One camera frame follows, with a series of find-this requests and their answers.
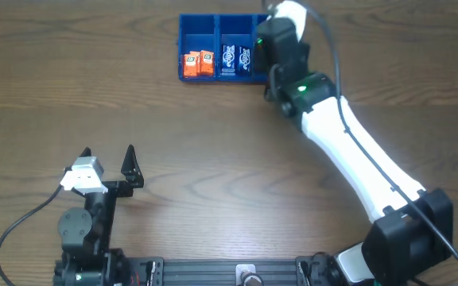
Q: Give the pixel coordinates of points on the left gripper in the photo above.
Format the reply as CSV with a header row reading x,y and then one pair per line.
x,y
119,188

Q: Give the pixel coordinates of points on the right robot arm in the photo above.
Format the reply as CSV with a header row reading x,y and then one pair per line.
x,y
344,151

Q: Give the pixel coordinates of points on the orange candy box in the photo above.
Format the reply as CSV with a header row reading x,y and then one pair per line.
x,y
206,63
191,65

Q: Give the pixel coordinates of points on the blue candy pack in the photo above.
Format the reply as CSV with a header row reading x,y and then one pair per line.
x,y
243,61
227,59

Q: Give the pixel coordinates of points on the blue tray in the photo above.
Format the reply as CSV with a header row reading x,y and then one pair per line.
x,y
197,28

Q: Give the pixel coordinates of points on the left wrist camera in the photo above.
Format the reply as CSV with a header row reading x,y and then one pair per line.
x,y
86,171

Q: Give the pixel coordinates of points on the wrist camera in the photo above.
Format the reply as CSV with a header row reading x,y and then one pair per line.
x,y
292,14
86,171

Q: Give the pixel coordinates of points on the mounting rail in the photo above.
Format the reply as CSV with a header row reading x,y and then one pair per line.
x,y
205,272

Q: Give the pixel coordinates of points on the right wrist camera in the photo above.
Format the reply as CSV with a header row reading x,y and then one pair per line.
x,y
292,14

